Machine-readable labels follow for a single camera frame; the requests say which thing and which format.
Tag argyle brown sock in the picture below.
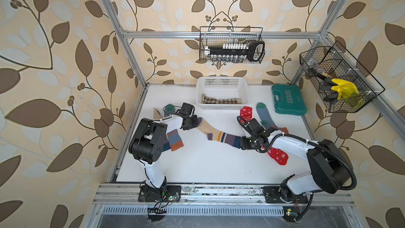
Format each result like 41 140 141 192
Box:
218 98 242 105
201 94 221 104

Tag red bear sock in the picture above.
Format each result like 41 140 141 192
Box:
267 147 289 166
239 106 253 124

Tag white plastic basket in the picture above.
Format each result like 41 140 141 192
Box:
196 77 250 110

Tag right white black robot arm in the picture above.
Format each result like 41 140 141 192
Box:
237 116 357 196

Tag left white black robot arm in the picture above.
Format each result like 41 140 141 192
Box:
128 102 198 196

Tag blue green toe sock right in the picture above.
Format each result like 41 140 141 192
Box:
256 102 289 134

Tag blue orange striped sock left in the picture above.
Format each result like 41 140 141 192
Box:
163 103 185 152

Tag green plastic tool case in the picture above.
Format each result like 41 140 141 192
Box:
272 84 307 116

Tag socket set holder black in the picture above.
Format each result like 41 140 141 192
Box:
202 41 265 63

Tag black pliers in basket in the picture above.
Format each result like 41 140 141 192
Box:
309 67 339 102

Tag yellow rubber glove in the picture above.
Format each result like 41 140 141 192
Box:
331 79 360 100

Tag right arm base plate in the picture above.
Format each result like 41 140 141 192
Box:
262 186 309 204

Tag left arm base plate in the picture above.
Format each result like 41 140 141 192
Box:
138 184 181 203

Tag black wire basket back wall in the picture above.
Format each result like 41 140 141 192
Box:
199 26 265 64

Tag black wire basket wall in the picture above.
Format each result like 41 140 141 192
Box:
300 41 386 113
199 26 265 64

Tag black wire basket right wall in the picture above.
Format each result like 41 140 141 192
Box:
300 41 386 113

